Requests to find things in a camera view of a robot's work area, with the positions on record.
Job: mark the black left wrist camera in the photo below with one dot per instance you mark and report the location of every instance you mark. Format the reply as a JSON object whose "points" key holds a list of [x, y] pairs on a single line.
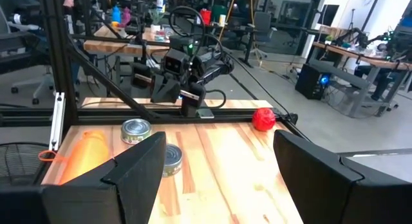
{"points": [[175, 61]]}

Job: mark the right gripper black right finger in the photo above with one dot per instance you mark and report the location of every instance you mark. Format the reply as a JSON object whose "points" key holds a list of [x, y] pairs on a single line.
{"points": [[322, 185]]}

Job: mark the office chair base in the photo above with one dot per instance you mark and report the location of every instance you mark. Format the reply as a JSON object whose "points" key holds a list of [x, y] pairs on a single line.
{"points": [[38, 85]]}

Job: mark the pink background bottle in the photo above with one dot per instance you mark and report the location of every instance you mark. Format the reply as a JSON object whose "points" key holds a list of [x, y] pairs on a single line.
{"points": [[126, 17]]}

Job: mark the black background robot arm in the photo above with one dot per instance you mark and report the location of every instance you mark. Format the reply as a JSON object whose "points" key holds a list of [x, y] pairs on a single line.
{"points": [[360, 37]]}

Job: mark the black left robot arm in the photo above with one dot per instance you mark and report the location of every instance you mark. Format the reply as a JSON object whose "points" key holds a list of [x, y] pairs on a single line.
{"points": [[215, 68]]}

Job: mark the white cup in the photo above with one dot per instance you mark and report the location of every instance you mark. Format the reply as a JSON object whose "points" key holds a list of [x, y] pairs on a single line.
{"points": [[222, 20]]}

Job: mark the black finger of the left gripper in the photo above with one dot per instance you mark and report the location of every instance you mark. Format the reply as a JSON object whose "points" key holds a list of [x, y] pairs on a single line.
{"points": [[193, 103], [141, 76]]}

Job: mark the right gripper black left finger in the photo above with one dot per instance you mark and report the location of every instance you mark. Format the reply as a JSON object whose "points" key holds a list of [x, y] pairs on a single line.
{"points": [[128, 185]]}

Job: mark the black computer tower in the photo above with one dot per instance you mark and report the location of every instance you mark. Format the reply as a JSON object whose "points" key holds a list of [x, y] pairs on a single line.
{"points": [[310, 82]]}

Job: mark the orange-red squeeze bottle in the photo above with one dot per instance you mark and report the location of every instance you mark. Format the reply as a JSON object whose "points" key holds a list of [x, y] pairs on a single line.
{"points": [[83, 156]]}

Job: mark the red container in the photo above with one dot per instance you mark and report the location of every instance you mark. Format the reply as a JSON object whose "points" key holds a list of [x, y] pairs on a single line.
{"points": [[206, 16]]}

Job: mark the grey office chair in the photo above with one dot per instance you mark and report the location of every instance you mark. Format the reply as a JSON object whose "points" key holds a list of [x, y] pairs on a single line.
{"points": [[264, 24]]}

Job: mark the silver tin can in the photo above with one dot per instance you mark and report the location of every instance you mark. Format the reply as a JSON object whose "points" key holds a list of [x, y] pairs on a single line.
{"points": [[174, 159], [136, 130]]}

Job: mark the grey metal bench frame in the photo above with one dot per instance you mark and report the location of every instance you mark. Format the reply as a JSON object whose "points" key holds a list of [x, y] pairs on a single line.
{"points": [[341, 76]]}

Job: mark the wooden background table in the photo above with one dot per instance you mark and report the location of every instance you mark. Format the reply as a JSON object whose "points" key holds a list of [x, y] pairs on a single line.
{"points": [[106, 45], [370, 59]]}

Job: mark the blue background bottle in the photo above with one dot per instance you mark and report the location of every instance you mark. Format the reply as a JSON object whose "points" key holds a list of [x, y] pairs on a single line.
{"points": [[116, 14]]}

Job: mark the bright red apple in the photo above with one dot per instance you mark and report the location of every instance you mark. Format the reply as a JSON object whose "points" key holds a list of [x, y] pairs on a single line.
{"points": [[264, 119]]}

